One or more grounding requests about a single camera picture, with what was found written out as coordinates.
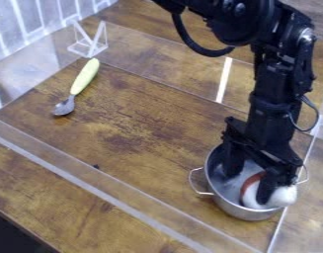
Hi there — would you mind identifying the clear acrylic triangle stand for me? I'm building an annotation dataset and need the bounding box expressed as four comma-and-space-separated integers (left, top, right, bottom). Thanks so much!
67, 21, 109, 58

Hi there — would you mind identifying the yellow handled metal spoon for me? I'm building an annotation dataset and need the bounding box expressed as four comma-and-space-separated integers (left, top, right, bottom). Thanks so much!
54, 58, 101, 116

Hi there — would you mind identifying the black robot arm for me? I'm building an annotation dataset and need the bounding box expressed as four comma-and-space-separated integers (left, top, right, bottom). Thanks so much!
153, 0, 317, 206

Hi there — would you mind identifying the silver metal pot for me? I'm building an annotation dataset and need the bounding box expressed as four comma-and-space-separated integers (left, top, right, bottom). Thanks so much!
187, 143, 310, 222

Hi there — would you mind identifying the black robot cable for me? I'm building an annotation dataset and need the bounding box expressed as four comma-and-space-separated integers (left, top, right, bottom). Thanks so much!
170, 12, 237, 58

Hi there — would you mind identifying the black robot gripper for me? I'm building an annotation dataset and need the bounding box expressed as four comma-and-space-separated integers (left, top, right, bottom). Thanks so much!
223, 94, 302, 205

